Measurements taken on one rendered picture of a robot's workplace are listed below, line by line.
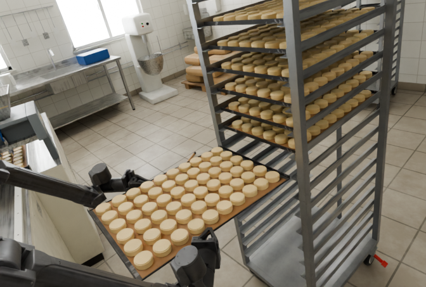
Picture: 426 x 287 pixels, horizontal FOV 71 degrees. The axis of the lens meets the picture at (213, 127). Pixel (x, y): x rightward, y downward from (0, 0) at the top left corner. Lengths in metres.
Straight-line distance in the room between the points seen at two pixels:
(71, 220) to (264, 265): 1.25
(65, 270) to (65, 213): 1.55
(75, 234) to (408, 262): 2.05
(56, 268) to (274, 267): 1.42
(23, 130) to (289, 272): 1.70
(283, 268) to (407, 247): 0.79
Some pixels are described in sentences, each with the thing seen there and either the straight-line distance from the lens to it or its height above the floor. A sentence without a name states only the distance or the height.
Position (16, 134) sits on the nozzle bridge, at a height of 1.08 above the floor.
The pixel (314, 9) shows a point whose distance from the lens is 1.01.
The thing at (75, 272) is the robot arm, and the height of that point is 1.22.
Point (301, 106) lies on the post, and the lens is 0.96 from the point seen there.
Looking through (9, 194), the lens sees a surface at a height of 0.84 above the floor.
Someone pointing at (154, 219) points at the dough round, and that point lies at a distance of 0.98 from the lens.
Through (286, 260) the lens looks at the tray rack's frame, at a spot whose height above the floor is 0.15.
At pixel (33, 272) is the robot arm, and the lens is 0.62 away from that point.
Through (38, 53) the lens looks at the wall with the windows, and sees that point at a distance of 5.26.
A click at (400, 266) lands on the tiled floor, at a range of 2.15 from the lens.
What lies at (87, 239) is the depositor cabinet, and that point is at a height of 0.25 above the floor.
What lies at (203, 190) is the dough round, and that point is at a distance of 1.05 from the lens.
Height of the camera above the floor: 1.64
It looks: 26 degrees down
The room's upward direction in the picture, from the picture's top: 12 degrees counter-clockwise
